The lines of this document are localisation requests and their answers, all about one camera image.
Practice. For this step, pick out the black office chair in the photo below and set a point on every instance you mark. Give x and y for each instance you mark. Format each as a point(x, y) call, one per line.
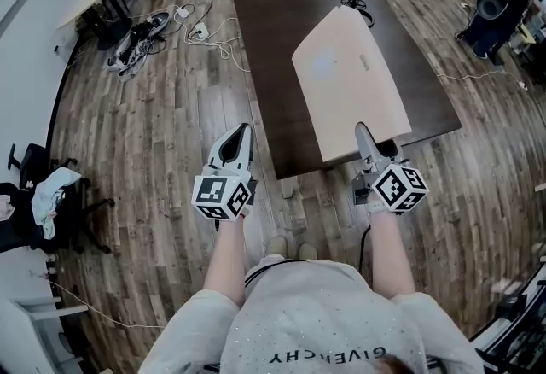
point(51, 210)

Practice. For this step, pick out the person's left shoe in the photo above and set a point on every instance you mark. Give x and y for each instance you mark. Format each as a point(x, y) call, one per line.
point(277, 246)

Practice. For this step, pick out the pale clothes bundle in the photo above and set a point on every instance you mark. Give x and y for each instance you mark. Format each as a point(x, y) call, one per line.
point(53, 197)

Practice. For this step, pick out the person's right forearm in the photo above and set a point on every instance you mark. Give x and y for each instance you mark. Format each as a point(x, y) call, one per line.
point(390, 257)

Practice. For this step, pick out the white power strip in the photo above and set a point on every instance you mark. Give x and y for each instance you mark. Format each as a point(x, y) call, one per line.
point(199, 30)

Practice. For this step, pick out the person's grey shirt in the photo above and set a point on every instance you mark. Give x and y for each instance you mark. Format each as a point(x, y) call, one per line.
point(324, 321)

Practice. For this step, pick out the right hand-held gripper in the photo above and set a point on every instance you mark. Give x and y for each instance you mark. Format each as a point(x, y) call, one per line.
point(399, 188)

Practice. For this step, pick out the black equipment rack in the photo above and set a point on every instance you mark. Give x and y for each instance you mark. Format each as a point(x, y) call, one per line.
point(518, 321)

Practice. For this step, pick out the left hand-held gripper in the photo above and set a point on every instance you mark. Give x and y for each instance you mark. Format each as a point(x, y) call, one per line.
point(222, 195)

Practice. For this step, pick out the person's left forearm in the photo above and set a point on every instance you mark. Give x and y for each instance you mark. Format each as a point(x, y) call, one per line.
point(226, 261)

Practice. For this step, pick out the person's right shoe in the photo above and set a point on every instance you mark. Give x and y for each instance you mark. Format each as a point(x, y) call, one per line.
point(307, 252)

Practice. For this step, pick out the white cabinet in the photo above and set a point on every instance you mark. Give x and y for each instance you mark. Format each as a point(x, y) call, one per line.
point(30, 336)

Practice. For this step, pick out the white power adapter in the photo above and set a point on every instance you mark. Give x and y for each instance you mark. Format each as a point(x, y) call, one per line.
point(183, 13)

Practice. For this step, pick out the beige table leg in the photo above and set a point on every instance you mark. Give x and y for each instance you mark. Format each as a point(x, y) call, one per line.
point(290, 188)

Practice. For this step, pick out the person's shoe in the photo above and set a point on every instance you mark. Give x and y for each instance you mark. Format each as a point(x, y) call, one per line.
point(277, 246)
point(307, 252)

